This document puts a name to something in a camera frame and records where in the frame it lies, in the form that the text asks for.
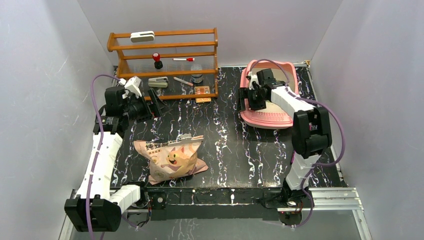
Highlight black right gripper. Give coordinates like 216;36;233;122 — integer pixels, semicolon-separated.
236;87;268;113

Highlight pink cat litter box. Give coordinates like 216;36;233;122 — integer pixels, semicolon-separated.
237;60;299;130

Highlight cat litter bag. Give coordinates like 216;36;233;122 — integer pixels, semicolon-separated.
133;140;209;185

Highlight orange wooden shelf rack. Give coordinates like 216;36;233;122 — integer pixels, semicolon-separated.
106;27;219;100

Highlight grey bag sealing clip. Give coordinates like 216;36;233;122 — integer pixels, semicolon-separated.
167;133;204;146

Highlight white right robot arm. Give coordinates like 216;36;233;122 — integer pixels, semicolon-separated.
237;68;332;207

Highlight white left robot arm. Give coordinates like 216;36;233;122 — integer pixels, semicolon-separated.
64;86;169;234

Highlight grey stapler lower shelf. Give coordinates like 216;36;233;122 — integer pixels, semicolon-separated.
148;76;169;88

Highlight white pen on shelf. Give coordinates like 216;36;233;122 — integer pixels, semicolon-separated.
173;76;194;87

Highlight orange snack packet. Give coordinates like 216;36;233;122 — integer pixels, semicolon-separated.
194;86;212;104

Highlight red black stamp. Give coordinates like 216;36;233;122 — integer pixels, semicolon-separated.
152;52;163;70

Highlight small glass jar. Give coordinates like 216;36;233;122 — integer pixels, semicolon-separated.
190;64;204;84

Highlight red white marker pen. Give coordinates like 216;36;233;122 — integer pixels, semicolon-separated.
172;57;195;62

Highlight white stapler on top shelf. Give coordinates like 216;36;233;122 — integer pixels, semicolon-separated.
130;30;155;43

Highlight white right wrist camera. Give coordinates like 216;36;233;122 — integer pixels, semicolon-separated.
246;71;260;90

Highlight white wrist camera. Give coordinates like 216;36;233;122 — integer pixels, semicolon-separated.
246;71;260;90
118;76;143;98

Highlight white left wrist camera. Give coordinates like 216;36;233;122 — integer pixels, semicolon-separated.
118;76;143;98

